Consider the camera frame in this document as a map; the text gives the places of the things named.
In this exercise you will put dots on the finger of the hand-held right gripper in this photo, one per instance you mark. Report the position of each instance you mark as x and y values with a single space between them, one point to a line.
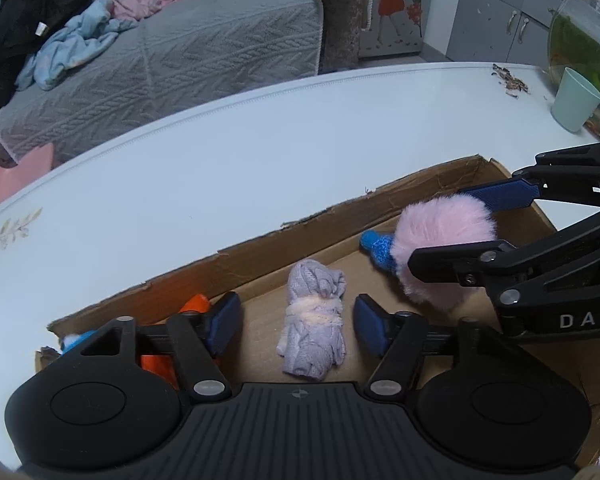
455 264
505 195

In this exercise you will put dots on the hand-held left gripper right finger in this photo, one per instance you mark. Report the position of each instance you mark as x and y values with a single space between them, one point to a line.
367 326

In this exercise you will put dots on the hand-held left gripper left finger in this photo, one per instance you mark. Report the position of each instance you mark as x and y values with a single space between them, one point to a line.
225 321

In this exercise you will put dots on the shallow cardboard box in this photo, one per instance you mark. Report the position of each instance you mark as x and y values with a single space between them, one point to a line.
260 310

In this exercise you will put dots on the pink fluffy pompom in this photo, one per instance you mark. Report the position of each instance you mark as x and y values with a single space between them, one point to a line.
440 230

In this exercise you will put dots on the mauve sock bundle cream tie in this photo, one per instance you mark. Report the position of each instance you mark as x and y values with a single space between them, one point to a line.
310 340

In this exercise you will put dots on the orange plastic bag bundle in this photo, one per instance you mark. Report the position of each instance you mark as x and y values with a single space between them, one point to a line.
196 304

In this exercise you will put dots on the small blue knit cloth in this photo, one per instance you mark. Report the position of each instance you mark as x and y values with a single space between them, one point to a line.
377 250

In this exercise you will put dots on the pile of seed husks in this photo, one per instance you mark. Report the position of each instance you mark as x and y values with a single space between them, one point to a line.
510 81

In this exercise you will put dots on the light green plastic cup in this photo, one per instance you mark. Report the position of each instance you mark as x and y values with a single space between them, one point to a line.
575 102

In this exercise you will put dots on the glass fish tank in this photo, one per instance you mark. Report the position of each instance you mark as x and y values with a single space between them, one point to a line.
590 45

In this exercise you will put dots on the grey cabinet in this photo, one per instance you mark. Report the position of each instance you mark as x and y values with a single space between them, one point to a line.
495 5

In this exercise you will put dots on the grey covered sofa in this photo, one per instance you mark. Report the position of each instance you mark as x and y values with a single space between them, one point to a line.
205 50

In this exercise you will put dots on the light blue clothing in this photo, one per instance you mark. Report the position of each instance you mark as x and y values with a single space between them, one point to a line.
65 52

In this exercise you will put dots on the pink clothing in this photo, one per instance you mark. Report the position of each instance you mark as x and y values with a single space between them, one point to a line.
140 5

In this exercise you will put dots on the black clothing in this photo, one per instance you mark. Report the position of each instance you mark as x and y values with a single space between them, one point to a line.
30 20

